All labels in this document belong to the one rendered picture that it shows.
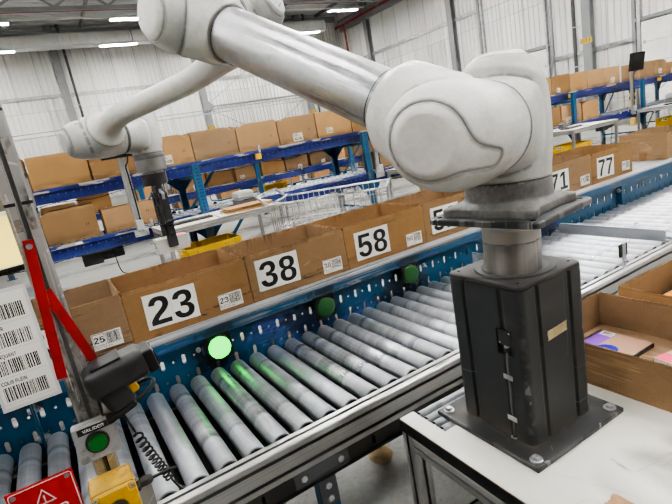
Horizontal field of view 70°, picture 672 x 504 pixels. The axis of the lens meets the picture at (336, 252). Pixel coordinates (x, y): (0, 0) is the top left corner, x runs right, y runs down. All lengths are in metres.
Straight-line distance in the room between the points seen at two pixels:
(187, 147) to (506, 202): 5.55
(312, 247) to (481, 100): 1.14
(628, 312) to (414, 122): 0.96
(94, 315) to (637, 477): 1.34
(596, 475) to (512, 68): 0.69
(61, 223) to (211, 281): 4.29
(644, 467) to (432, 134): 0.68
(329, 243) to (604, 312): 0.90
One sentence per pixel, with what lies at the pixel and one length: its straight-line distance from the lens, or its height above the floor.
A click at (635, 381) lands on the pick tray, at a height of 0.79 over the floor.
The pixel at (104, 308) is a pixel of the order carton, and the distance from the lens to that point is 1.55.
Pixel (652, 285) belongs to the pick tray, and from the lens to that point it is 1.67.
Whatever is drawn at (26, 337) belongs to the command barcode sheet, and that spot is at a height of 1.16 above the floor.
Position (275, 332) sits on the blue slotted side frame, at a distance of 1.68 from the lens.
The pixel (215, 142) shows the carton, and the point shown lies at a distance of 6.33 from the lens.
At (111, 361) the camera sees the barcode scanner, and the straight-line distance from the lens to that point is 0.90.
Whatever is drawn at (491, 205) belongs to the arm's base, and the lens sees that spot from 0.89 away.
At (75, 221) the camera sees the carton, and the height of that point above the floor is 1.00.
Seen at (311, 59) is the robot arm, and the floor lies 1.51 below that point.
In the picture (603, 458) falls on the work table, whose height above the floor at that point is 0.75.
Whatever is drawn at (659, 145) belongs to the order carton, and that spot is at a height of 0.97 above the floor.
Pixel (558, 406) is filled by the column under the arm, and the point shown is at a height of 0.81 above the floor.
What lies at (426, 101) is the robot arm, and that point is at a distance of 0.66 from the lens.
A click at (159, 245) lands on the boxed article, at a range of 1.60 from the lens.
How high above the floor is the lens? 1.38
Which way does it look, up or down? 13 degrees down
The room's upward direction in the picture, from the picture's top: 11 degrees counter-clockwise
